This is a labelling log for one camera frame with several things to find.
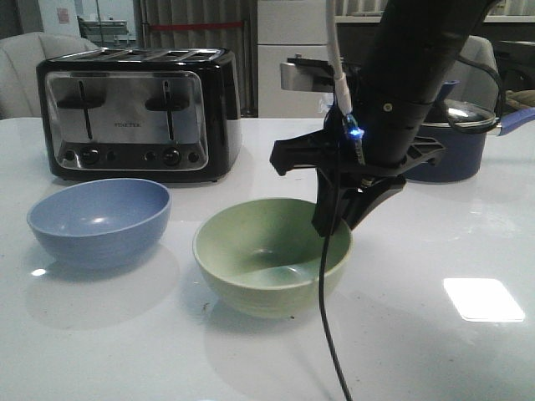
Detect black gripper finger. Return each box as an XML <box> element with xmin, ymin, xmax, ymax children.
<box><xmin>312</xmin><ymin>168</ymin><xmax>345</xmax><ymax>237</ymax></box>
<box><xmin>340</xmin><ymin>177</ymin><xmax>406</xmax><ymax>230</ymax></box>

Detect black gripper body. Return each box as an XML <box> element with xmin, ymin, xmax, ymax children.
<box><xmin>270</xmin><ymin>106</ymin><xmax>444</xmax><ymax>196</ymax></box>

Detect green bowl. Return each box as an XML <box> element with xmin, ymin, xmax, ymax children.
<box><xmin>193</xmin><ymin>198</ymin><xmax>353</xmax><ymax>318</ymax></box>

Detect blue bowl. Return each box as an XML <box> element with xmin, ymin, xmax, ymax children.
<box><xmin>27</xmin><ymin>178</ymin><xmax>172</xmax><ymax>269</ymax></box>

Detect white cabinet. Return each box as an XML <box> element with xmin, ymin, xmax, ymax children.
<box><xmin>257</xmin><ymin>1</ymin><xmax>329</xmax><ymax>119</ymax></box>

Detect dark blue saucepan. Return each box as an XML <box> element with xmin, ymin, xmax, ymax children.
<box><xmin>404</xmin><ymin>108</ymin><xmax>534</xmax><ymax>183</ymax></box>

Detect glass pot lid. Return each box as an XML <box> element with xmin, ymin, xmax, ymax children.
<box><xmin>423</xmin><ymin>80</ymin><xmax>498</xmax><ymax>135</ymax></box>

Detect grey chair right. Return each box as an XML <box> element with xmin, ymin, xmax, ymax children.
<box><xmin>461</xmin><ymin>36</ymin><xmax>499</xmax><ymax>109</ymax></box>

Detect grey chair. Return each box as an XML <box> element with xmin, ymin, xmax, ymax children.
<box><xmin>1</xmin><ymin>32</ymin><xmax>97</xmax><ymax>119</ymax></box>
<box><xmin>461</xmin><ymin>36</ymin><xmax>499</xmax><ymax>109</ymax></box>

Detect black and steel toaster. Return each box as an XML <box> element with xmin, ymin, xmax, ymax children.
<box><xmin>37</xmin><ymin>48</ymin><xmax>242</xmax><ymax>183</ymax></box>

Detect dark counter unit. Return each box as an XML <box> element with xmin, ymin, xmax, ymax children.
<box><xmin>337</xmin><ymin>16</ymin><xmax>534</xmax><ymax>68</ymax></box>

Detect grey chair left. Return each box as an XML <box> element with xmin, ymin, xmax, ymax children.
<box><xmin>1</xmin><ymin>32</ymin><xmax>97</xmax><ymax>119</ymax></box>

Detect black cable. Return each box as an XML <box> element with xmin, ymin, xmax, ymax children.
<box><xmin>318</xmin><ymin>236</ymin><xmax>355</xmax><ymax>401</ymax></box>

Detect white cable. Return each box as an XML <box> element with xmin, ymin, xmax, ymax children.
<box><xmin>324</xmin><ymin>0</ymin><xmax>354</xmax><ymax>116</ymax></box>

